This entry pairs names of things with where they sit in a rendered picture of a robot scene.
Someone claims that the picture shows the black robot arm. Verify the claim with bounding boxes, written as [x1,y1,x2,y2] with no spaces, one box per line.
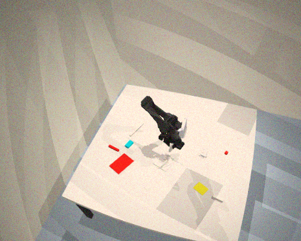
[140,96,182,145]

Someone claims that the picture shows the teal rectangular block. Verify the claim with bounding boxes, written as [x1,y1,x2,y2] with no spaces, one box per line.
[125,140,133,148]

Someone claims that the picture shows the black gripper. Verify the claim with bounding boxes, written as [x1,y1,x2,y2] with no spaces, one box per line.
[159,133,184,150]

